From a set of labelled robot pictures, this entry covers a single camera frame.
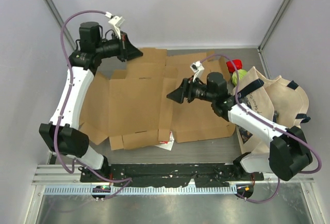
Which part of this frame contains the white slotted cable duct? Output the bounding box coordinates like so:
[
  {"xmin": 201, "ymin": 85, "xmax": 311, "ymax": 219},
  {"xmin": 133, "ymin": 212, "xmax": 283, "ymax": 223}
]
[{"xmin": 44, "ymin": 184, "xmax": 237, "ymax": 196}]

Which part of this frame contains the beige tote bag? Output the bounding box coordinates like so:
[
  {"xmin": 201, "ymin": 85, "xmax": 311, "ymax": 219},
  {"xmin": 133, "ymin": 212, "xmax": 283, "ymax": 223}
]
[{"xmin": 227, "ymin": 66, "xmax": 311, "ymax": 158}]

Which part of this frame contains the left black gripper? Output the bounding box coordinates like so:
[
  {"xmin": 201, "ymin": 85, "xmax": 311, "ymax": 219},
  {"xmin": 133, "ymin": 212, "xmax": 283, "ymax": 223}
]
[{"xmin": 95, "ymin": 31, "xmax": 143, "ymax": 62}]

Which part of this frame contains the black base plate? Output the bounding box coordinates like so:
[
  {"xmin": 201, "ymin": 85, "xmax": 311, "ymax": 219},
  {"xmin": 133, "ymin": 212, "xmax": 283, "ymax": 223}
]
[{"xmin": 79, "ymin": 163, "xmax": 266, "ymax": 188}]

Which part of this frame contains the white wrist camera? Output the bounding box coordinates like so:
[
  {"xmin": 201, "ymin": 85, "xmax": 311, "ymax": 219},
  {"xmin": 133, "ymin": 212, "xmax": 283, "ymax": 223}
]
[
  {"xmin": 105, "ymin": 12, "xmax": 125, "ymax": 40},
  {"xmin": 190, "ymin": 61, "xmax": 204, "ymax": 82}
]

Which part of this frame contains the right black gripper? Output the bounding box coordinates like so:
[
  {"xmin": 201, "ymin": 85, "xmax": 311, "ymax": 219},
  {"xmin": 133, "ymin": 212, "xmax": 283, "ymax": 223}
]
[{"xmin": 168, "ymin": 74, "xmax": 217, "ymax": 103}]

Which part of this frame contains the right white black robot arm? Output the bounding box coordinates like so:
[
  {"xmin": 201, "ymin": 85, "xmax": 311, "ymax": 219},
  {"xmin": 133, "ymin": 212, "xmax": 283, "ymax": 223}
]
[{"xmin": 167, "ymin": 72, "xmax": 312, "ymax": 181}]

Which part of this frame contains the red white packet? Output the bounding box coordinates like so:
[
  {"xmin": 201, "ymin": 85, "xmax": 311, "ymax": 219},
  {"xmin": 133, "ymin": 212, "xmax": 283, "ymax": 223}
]
[{"xmin": 155, "ymin": 132, "xmax": 175, "ymax": 151}]

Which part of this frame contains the brown cardboard box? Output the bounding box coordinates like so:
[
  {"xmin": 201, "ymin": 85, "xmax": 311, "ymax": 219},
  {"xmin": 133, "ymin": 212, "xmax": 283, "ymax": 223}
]
[
  {"xmin": 166, "ymin": 51, "xmax": 235, "ymax": 143},
  {"xmin": 79, "ymin": 48, "xmax": 178, "ymax": 150}
]

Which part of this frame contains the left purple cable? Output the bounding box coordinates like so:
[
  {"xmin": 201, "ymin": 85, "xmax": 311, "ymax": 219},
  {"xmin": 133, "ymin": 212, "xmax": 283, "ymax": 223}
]
[{"xmin": 54, "ymin": 10, "xmax": 134, "ymax": 200}]

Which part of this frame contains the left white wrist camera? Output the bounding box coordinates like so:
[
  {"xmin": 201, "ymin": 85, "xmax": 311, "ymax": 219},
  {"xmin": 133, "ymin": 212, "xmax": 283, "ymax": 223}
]
[{"xmin": 105, "ymin": 12, "xmax": 125, "ymax": 40}]

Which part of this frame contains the green toy cabbage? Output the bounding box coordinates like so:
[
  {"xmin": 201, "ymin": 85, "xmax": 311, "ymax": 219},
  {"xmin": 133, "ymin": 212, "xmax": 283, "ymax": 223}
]
[{"xmin": 231, "ymin": 69, "xmax": 247, "ymax": 86}]

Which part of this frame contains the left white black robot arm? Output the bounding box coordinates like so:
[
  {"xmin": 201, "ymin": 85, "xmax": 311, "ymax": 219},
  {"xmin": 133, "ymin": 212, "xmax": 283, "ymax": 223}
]
[{"xmin": 39, "ymin": 22, "xmax": 143, "ymax": 182}]

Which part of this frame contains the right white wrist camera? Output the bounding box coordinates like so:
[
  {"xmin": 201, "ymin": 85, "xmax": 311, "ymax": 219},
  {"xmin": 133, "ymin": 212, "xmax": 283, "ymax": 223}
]
[{"xmin": 190, "ymin": 61, "xmax": 204, "ymax": 82}]

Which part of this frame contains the red toy pepper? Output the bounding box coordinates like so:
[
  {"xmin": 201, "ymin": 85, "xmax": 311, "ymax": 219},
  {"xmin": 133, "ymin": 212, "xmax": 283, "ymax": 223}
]
[{"xmin": 226, "ymin": 59, "xmax": 243, "ymax": 73}]

